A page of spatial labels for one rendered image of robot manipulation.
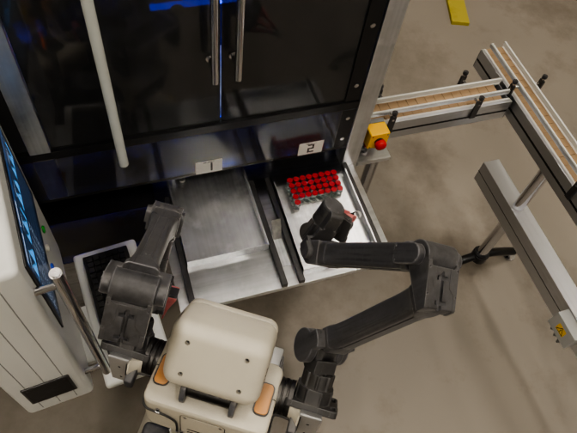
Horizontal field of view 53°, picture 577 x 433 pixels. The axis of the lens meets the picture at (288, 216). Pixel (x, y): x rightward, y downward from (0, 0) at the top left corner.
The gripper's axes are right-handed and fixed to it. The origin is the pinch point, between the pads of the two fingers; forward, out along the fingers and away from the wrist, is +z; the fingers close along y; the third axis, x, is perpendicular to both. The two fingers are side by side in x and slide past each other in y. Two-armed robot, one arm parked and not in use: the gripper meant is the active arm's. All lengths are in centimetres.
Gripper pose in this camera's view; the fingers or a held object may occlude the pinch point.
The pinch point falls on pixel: (350, 216)
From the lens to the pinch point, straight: 158.9
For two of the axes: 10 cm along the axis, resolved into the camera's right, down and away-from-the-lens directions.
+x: -2.9, 8.3, 4.8
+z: 6.2, -2.2, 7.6
